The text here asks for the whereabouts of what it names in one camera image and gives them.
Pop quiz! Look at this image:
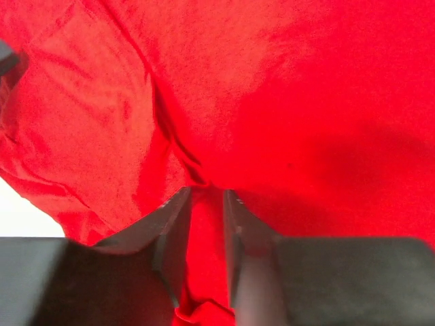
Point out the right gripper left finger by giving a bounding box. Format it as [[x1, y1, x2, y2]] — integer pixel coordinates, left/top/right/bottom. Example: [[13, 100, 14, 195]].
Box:
[[1, 187, 191, 325]]

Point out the red t-shirt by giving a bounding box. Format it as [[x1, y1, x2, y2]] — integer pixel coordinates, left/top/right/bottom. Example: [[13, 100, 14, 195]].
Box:
[[1, 1, 434, 325]]

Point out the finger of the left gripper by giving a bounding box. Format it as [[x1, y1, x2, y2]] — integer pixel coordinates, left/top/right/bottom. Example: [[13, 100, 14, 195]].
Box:
[[0, 40, 20, 77]]

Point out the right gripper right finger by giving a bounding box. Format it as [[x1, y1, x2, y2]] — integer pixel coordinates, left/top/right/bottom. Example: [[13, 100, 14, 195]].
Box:
[[224, 190, 434, 325]]

